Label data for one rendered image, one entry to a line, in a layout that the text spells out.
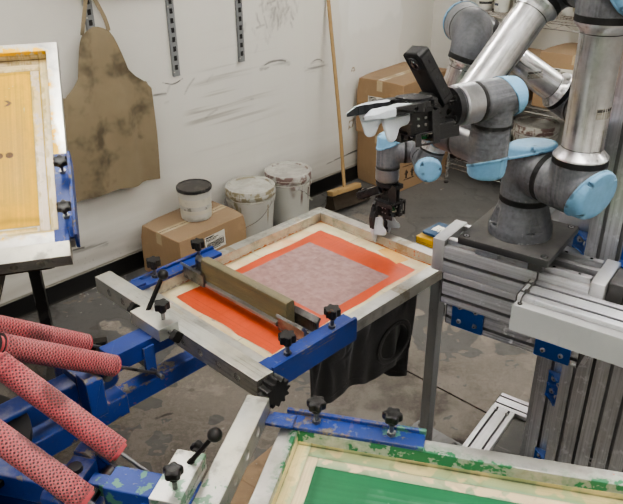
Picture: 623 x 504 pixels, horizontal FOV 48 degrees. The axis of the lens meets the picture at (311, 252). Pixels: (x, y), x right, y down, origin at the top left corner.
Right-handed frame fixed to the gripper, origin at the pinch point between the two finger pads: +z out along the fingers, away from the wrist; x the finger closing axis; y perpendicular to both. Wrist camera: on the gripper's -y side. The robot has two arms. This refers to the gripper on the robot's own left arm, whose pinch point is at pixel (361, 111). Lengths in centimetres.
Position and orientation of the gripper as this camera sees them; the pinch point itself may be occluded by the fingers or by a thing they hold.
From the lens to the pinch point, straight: 119.8
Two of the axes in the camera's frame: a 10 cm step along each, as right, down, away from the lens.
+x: -4.9, -2.7, 8.3
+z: -8.7, 2.4, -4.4
